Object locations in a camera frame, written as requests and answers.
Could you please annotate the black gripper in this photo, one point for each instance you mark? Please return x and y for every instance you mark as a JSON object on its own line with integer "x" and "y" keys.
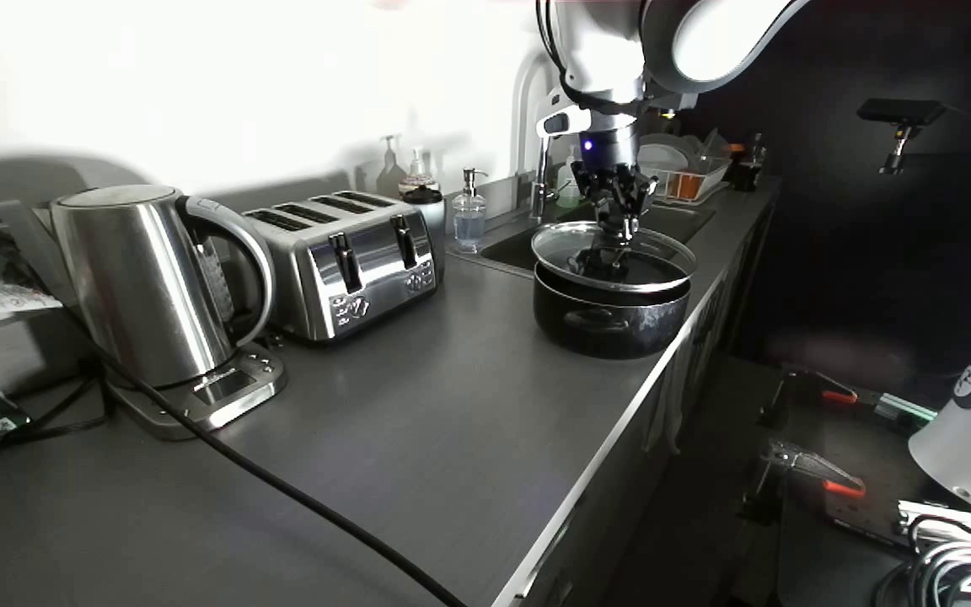
{"x": 608, "y": 154}

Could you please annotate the round glass pot lid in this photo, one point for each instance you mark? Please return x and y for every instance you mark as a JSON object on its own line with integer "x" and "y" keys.
{"x": 623, "y": 275}

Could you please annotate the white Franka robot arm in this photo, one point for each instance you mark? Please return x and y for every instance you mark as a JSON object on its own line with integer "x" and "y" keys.
{"x": 723, "y": 36}

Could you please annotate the black cooking pot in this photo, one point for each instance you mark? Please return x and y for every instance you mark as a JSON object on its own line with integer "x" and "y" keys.
{"x": 608, "y": 321}

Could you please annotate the double basin steel sink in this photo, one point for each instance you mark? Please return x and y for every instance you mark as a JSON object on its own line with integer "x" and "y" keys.
{"x": 681, "y": 225}

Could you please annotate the steel sink faucet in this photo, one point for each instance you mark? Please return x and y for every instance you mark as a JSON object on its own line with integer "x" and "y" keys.
{"x": 538, "y": 193}

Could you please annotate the dish rack with dishes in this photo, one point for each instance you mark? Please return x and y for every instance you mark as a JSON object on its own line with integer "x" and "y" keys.
{"x": 690, "y": 169}

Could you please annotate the small dark bottle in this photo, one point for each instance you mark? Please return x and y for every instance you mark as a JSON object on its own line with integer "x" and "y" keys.
{"x": 746, "y": 166}

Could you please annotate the clear soap dispenser bottle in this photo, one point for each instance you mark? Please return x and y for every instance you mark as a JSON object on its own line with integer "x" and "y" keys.
{"x": 471, "y": 213}

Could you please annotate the clear pump bottle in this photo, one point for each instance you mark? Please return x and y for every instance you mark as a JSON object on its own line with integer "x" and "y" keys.
{"x": 391, "y": 169}

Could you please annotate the stainless steel four-slot toaster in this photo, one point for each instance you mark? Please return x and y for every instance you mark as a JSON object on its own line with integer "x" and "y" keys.
{"x": 345, "y": 263}

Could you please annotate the steel kettle base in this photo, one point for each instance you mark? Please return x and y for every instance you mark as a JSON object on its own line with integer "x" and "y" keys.
{"x": 226, "y": 391}

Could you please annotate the stainless steel electric kettle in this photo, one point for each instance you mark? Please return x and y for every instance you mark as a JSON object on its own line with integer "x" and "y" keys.
{"x": 144, "y": 289}

